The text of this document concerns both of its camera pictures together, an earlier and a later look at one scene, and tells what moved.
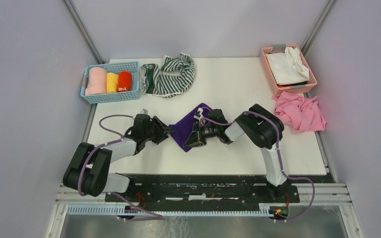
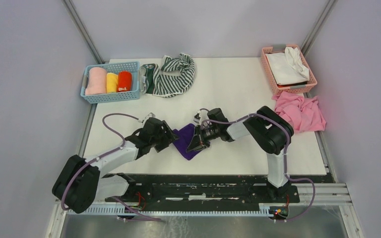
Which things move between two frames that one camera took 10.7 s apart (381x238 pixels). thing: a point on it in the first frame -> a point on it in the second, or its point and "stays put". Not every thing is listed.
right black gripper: x=196 y=138 stays put
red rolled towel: x=124 y=81 stays put
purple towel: x=183 y=128 -> x=183 y=135
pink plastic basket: x=311 y=83 stays put
